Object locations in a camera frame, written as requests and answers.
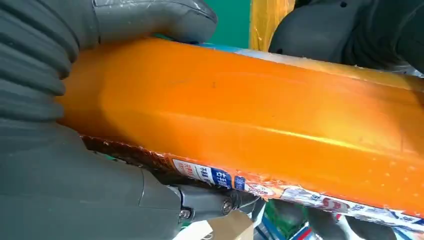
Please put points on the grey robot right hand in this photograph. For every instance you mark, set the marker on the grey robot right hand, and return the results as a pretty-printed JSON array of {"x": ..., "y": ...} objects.
[{"x": 66, "y": 192}]

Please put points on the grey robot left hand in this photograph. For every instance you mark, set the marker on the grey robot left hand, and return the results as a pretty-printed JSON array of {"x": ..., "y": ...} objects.
[{"x": 351, "y": 30}]

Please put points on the yellow sheet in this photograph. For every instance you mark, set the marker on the yellow sheet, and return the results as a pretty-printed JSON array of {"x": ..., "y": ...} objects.
[{"x": 270, "y": 23}]

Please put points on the green table mat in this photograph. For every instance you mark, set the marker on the green table mat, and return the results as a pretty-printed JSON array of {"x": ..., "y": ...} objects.
[{"x": 230, "y": 23}]

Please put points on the ribbed grey right arm sleeve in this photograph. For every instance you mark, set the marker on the ribbed grey right arm sleeve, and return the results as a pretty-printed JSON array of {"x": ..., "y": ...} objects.
[{"x": 33, "y": 63}]

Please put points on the brown cardboard box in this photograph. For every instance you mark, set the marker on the brown cardboard box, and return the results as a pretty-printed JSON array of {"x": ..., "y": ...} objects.
[{"x": 232, "y": 228}]

